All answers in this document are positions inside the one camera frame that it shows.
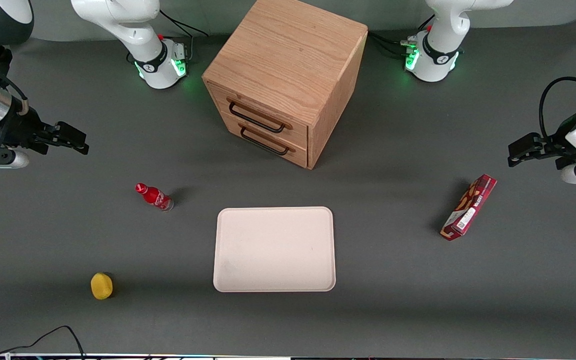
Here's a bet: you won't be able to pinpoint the wooden drawer cabinet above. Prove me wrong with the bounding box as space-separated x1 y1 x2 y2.
201 0 369 171

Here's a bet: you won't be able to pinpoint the black cable on table edge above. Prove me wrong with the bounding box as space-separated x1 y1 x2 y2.
0 325 87 359

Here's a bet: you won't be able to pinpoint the yellow round sponge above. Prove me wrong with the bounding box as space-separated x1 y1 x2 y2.
90 272 114 301

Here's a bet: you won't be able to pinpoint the red snack box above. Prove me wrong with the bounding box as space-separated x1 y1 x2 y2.
440 174 498 242

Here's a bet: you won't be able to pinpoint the black left wrist cable loop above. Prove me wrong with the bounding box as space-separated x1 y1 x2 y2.
539 76 576 140

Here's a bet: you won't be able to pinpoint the black right arm base cable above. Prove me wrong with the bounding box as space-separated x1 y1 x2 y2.
159 9 210 61

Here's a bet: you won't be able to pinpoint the red soda bottle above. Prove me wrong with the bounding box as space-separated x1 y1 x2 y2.
135 183 174 212

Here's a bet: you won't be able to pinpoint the wooden drawer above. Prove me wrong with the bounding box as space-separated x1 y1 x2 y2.
221 114 309 168
207 84 310 146

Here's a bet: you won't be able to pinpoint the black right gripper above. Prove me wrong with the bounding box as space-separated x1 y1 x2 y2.
0 112 90 155

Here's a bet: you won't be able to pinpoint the long black drawer handle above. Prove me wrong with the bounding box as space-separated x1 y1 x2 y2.
228 101 287 134

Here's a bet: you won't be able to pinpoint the black left arm base cables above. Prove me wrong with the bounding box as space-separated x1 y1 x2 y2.
368 15 436 57

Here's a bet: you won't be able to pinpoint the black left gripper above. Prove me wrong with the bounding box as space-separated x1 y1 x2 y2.
508 132 576 168

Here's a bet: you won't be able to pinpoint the beige rectangular tray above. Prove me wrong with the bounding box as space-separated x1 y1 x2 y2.
212 206 337 293

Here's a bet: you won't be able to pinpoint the wooden drawer, short handle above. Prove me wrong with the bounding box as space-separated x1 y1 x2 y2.
221 114 309 168

